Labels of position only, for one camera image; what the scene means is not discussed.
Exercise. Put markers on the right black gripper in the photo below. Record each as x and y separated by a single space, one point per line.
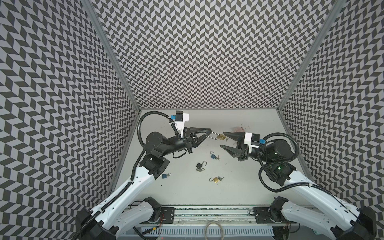
244 147

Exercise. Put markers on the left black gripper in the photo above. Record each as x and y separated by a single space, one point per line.
191 139

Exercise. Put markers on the long shackle brass padlock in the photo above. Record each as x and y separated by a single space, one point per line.
220 137

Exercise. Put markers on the small brass padlock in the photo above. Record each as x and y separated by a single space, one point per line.
216 179

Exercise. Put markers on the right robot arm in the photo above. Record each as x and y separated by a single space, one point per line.
334 218

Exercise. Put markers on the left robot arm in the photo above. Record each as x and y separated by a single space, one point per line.
109 219

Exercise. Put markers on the blue padlock centre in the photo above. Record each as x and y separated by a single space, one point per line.
214 156

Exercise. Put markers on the blue padlock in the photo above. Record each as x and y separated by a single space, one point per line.
165 176
214 156

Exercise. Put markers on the black padlock with keys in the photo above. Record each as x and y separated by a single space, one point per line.
201 166

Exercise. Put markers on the blue padlock left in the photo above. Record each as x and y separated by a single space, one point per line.
165 176

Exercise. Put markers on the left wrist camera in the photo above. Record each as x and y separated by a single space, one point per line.
180 118

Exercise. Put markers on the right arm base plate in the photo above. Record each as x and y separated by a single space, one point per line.
266 215

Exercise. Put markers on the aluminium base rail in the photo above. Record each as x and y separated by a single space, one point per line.
225 222

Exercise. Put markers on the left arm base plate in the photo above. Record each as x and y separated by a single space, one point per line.
164 214

